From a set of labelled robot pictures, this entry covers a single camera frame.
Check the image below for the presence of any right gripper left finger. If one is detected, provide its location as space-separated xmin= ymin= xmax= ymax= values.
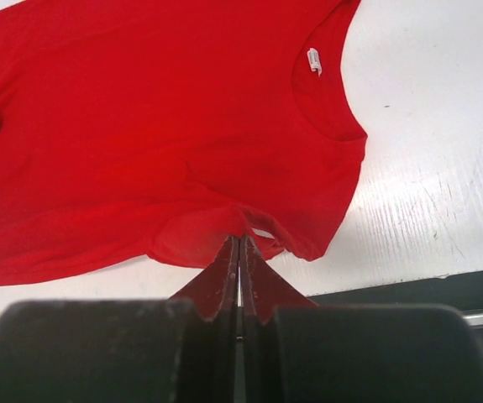
xmin=0 ymin=238 xmax=239 ymax=402

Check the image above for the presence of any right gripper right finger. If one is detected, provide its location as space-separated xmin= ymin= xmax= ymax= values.
xmin=239 ymin=237 xmax=483 ymax=402

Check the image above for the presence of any red t shirt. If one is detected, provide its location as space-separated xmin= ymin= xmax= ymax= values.
xmin=0 ymin=1 xmax=367 ymax=285

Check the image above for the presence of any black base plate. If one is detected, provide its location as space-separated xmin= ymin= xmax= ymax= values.
xmin=311 ymin=270 xmax=483 ymax=311

